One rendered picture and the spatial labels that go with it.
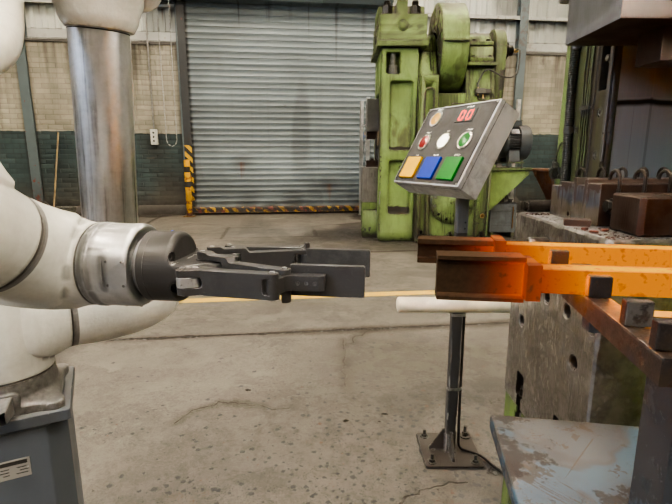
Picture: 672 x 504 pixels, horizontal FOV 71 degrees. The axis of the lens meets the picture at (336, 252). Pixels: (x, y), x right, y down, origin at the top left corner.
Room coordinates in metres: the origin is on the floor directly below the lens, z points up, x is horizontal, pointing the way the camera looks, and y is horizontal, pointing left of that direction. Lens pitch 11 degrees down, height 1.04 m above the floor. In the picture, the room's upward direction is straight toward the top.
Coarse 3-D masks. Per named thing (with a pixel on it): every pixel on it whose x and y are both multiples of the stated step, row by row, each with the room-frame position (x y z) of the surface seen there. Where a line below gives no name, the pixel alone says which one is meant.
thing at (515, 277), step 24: (456, 264) 0.44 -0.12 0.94; (480, 264) 0.44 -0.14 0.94; (504, 264) 0.43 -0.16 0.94; (528, 264) 0.42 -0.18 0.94; (552, 264) 0.44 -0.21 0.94; (456, 288) 0.44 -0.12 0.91; (480, 288) 0.44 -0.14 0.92; (504, 288) 0.43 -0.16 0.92; (528, 288) 0.41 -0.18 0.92; (552, 288) 0.42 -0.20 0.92; (576, 288) 0.42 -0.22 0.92; (624, 288) 0.41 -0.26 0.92; (648, 288) 0.41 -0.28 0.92
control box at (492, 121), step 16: (432, 112) 1.63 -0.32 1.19; (448, 112) 1.55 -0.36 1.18; (464, 112) 1.47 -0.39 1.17; (480, 112) 1.40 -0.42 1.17; (496, 112) 1.35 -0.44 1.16; (512, 112) 1.37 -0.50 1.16; (432, 128) 1.58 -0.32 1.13; (448, 128) 1.50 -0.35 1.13; (464, 128) 1.42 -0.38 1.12; (480, 128) 1.36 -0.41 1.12; (496, 128) 1.35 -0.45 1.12; (416, 144) 1.61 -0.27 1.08; (432, 144) 1.52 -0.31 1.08; (448, 144) 1.45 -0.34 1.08; (480, 144) 1.33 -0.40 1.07; (496, 144) 1.35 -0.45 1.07; (464, 160) 1.34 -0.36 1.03; (480, 160) 1.33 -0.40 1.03; (464, 176) 1.31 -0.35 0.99; (480, 176) 1.33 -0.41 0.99; (416, 192) 1.58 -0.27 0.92; (432, 192) 1.48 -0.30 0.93; (448, 192) 1.39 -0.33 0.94; (464, 192) 1.31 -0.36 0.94
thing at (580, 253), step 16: (432, 240) 0.57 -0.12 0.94; (448, 240) 0.56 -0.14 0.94; (464, 240) 0.56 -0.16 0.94; (480, 240) 0.56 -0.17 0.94; (496, 240) 0.55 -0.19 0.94; (432, 256) 0.57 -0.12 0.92; (544, 256) 0.54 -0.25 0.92; (576, 256) 0.53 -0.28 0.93; (592, 256) 0.53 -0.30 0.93; (608, 256) 0.53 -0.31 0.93; (624, 256) 0.53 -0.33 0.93; (640, 256) 0.52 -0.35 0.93; (656, 256) 0.52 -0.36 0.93
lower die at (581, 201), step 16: (560, 192) 1.01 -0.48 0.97; (576, 192) 0.94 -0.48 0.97; (592, 192) 0.88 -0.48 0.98; (608, 192) 0.85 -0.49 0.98; (624, 192) 0.85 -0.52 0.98; (640, 192) 0.85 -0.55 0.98; (656, 192) 0.85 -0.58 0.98; (560, 208) 1.00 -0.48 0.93; (576, 208) 0.93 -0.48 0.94; (592, 208) 0.88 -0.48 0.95; (592, 224) 0.87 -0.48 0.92; (608, 224) 0.85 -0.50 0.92
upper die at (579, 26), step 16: (576, 0) 1.02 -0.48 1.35; (592, 0) 0.95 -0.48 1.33; (608, 0) 0.90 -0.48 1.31; (624, 0) 0.85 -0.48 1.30; (640, 0) 0.85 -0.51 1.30; (656, 0) 0.85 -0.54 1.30; (576, 16) 1.01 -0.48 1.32; (592, 16) 0.95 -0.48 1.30; (608, 16) 0.89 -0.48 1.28; (624, 16) 0.85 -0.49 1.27; (640, 16) 0.85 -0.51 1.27; (656, 16) 0.85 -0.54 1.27; (576, 32) 1.01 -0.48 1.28; (592, 32) 0.95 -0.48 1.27; (608, 32) 0.94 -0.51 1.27; (624, 32) 0.94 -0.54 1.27; (640, 32) 0.94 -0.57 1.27
